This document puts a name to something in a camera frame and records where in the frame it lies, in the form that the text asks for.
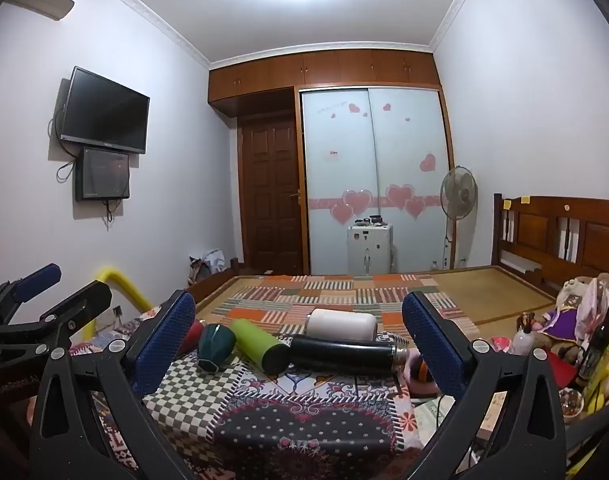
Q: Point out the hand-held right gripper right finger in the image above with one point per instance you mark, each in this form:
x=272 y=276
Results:
x=432 y=345

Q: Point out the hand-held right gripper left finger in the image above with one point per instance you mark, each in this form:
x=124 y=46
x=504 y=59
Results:
x=167 y=342

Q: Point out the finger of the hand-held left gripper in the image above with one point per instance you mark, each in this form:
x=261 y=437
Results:
x=84 y=302
x=37 y=280

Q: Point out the dark green cup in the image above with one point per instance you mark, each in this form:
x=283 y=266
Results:
x=217 y=347

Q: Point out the red cup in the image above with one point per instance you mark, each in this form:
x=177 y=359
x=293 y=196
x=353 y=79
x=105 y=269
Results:
x=194 y=336

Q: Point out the white cup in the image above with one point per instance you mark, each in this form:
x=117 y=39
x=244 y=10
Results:
x=340 y=325

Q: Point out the yellow padded pipe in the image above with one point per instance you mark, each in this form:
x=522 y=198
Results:
x=119 y=282

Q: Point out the checkered cloth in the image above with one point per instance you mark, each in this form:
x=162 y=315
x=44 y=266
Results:
x=194 y=395

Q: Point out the wooden bed footboard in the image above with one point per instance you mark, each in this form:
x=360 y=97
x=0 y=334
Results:
x=212 y=280

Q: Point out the pile of clutter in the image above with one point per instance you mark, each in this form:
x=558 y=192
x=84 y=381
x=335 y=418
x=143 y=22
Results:
x=204 y=265

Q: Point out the black thermos flask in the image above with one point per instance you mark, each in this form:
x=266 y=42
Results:
x=344 y=356

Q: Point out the clear pump bottle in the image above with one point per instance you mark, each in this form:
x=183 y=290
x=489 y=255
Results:
x=523 y=340

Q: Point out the lime green bottle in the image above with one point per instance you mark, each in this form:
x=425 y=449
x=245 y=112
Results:
x=259 y=347

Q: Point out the small black monitor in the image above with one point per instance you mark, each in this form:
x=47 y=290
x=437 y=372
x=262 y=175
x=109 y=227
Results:
x=103 y=174

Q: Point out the purple stuffed toy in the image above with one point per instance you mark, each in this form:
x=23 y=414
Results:
x=559 y=322

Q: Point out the patchwork blanket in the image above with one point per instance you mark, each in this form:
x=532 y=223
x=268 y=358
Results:
x=304 y=295

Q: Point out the floral printed tablecloth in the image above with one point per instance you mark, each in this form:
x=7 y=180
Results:
x=304 y=420

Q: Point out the small glass jar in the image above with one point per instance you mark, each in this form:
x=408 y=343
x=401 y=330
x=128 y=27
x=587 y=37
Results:
x=570 y=402

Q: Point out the standing fan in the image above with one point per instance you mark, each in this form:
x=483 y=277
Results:
x=458 y=192

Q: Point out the dark glass bottle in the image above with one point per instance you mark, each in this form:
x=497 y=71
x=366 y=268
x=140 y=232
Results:
x=594 y=350

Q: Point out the pink plastic bag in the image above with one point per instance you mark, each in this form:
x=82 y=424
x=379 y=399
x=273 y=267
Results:
x=592 y=305

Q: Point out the yellow plush toy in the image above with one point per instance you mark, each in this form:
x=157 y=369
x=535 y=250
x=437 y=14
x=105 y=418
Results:
x=607 y=375

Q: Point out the brown wooden door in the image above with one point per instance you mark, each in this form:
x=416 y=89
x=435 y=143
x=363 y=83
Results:
x=272 y=195

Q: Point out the wooden wardrobe with glass doors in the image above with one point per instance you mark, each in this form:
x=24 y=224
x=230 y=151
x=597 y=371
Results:
x=374 y=160

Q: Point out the wall-mounted black television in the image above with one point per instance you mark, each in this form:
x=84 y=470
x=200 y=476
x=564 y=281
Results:
x=107 y=110

